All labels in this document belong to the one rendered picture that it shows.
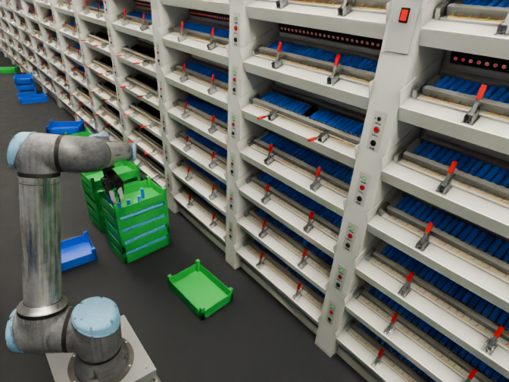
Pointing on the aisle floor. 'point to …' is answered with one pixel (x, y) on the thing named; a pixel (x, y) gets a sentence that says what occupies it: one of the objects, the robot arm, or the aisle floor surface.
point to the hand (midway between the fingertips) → (118, 202)
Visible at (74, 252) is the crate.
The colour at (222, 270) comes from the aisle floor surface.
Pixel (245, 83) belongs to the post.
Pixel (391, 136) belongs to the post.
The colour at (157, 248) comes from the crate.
